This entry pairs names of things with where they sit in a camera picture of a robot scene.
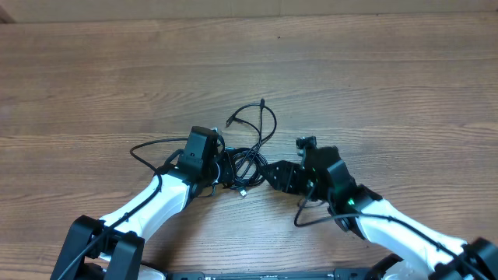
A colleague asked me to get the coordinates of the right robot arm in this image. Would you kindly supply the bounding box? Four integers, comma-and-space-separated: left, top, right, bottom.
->
261, 137, 497, 279

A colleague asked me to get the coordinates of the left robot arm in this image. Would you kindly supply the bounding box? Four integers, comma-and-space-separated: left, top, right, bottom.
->
51, 126, 225, 279

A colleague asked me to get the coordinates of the black usb cable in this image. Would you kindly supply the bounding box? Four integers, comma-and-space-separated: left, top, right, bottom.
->
223, 98, 278, 198

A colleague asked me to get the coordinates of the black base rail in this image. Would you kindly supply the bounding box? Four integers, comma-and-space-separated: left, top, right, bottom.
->
167, 268, 382, 280

